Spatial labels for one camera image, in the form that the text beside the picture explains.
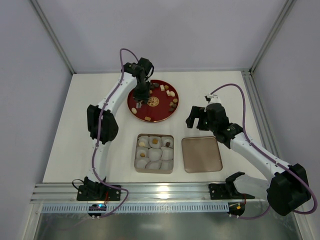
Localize perforated metal strip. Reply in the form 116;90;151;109
41;202;229;214

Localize gold tin lid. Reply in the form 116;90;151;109
181;136;223;174

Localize red round tray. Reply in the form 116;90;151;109
127;79;180;123

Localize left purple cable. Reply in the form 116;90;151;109
91;48;141;218

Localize purple cable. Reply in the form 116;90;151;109
209;83;315;220
91;48;141;218

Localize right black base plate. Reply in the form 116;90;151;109
208;183;246;200

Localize aluminium front rail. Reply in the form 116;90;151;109
30;181;251;202

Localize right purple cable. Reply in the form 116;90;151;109
209;83;315;220

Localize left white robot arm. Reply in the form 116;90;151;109
84;57;155;193

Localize gold tin box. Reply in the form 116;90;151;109
133;133;175;175

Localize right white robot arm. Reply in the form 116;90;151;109
185;103;318;216

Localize caramel brown chocolate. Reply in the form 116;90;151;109
152;138;159;145

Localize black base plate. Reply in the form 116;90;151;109
76;184;121;202
208;183;246;200

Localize metal serving tongs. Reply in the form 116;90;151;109
136;100;146;109

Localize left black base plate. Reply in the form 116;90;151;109
76;184;121;202

